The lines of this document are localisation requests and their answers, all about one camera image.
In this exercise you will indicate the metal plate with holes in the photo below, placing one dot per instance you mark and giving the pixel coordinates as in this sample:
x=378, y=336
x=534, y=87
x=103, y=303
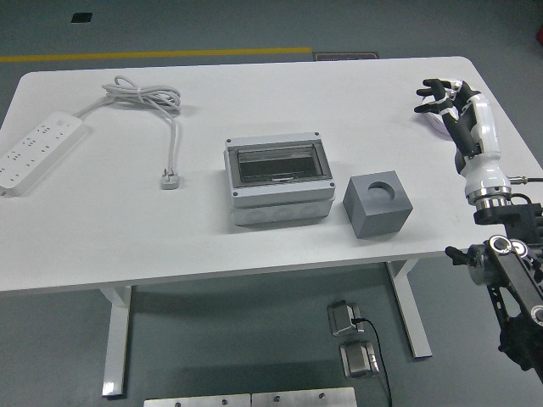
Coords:
x=197, y=401

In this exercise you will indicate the white table leg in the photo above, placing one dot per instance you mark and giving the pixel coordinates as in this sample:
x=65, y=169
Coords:
x=409, y=313
x=116, y=339

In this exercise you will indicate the white power strip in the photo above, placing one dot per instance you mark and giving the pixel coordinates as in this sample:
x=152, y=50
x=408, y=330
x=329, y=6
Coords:
x=38, y=148

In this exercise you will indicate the grey block holder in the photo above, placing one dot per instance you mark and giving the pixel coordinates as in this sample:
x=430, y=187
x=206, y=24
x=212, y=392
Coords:
x=377, y=220

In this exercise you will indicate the transparent hinged box lid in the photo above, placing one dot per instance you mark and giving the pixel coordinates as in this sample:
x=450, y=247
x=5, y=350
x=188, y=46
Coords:
x=275, y=165

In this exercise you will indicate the grey electrical junction box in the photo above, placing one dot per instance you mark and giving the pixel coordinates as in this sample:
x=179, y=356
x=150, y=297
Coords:
x=280, y=207

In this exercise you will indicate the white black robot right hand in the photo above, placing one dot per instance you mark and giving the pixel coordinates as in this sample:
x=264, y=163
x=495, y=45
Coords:
x=483, y=169

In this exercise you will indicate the black floor hatch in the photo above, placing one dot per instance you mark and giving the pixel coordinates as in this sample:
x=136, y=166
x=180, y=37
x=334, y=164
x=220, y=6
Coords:
x=81, y=18

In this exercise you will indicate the metal floor socket box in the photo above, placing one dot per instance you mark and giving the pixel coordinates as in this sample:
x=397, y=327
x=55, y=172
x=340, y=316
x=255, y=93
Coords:
x=341, y=318
x=358, y=360

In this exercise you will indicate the red object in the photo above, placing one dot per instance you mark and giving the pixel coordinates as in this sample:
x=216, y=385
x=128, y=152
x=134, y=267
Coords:
x=539, y=38

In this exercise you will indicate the dark floor mat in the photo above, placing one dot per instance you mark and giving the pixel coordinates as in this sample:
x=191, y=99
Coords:
x=345, y=56

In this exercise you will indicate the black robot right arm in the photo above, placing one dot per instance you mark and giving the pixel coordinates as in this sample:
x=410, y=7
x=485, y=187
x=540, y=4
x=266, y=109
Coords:
x=515, y=271

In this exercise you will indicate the purple tray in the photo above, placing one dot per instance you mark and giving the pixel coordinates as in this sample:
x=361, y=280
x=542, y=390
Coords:
x=439, y=127

